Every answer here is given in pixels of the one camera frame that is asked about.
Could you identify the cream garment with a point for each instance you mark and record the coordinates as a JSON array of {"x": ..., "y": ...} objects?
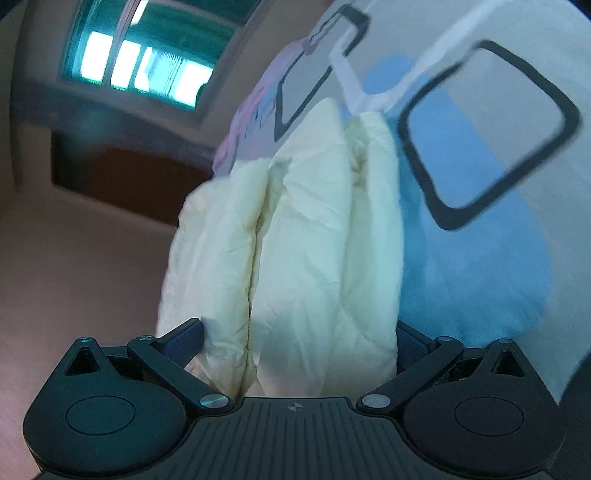
[{"x": 300, "y": 258}]

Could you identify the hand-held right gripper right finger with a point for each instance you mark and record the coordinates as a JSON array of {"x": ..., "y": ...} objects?
[{"x": 410, "y": 344}]

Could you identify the green glass window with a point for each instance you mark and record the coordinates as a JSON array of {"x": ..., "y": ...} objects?
[{"x": 152, "y": 50}]

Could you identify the brown wooden door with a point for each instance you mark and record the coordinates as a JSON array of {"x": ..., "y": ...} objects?
[{"x": 124, "y": 184}]

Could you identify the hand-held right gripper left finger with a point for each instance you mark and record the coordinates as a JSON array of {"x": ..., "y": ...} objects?
[{"x": 184, "y": 342}]

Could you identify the grey curtain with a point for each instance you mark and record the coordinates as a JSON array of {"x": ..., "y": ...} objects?
[{"x": 115, "y": 122}]

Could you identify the patterned pink blue bedsheet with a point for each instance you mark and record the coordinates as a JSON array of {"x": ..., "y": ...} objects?
[{"x": 471, "y": 194}]

